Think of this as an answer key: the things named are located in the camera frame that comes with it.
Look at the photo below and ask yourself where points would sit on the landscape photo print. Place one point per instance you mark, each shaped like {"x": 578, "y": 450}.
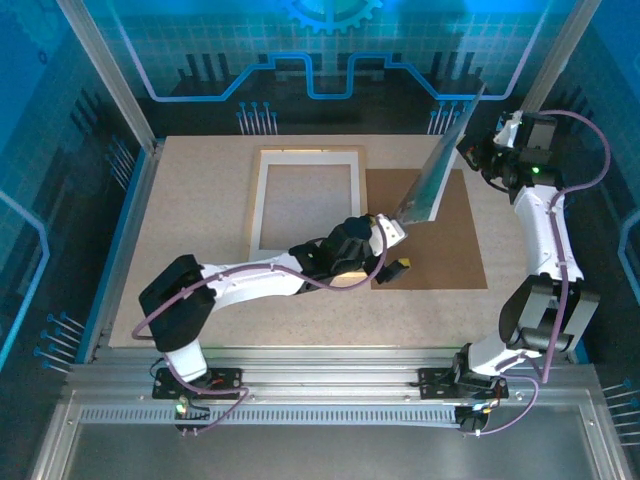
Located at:
{"x": 430, "y": 185}

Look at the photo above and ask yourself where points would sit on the brown backing board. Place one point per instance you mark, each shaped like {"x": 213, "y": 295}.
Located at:
{"x": 450, "y": 240}

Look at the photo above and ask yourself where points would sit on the white mat board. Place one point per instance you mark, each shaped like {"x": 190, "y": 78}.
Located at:
{"x": 310, "y": 157}

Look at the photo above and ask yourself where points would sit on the light wooden picture frame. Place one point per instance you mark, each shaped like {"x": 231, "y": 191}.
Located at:
{"x": 310, "y": 147}

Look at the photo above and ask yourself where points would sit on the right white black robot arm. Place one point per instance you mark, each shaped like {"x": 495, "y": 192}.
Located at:
{"x": 545, "y": 230}

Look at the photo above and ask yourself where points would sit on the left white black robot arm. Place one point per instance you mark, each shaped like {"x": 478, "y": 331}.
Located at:
{"x": 175, "y": 305}

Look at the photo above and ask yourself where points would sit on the black round connector puck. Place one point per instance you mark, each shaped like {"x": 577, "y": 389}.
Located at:
{"x": 470, "y": 422}

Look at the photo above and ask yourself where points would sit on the steel bottom plate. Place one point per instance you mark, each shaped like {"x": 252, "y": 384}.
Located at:
{"x": 325, "y": 455}

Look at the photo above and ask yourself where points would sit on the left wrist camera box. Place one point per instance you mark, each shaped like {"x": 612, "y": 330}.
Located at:
{"x": 392, "y": 231}

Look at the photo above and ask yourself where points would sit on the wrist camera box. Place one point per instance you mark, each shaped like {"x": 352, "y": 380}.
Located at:
{"x": 392, "y": 231}
{"x": 507, "y": 128}

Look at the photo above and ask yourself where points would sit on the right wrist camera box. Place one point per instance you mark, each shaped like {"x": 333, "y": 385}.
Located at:
{"x": 507, "y": 128}

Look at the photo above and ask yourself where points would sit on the aluminium corner post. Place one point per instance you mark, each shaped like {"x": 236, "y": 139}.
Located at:
{"x": 115, "y": 75}
{"x": 545, "y": 75}

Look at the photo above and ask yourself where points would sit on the aluminium table side rail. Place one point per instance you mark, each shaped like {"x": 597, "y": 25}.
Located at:
{"x": 129, "y": 240}
{"x": 530, "y": 260}

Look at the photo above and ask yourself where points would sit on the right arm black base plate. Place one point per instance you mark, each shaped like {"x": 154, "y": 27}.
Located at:
{"x": 432, "y": 385}

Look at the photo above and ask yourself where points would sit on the long aluminium mounting rail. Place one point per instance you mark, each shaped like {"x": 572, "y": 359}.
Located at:
{"x": 325, "y": 375}

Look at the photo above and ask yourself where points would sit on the black connector bracket green light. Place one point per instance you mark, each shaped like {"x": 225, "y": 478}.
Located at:
{"x": 197, "y": 411}

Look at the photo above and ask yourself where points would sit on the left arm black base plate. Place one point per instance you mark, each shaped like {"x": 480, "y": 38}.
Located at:
{"x": 165, "y": 387}

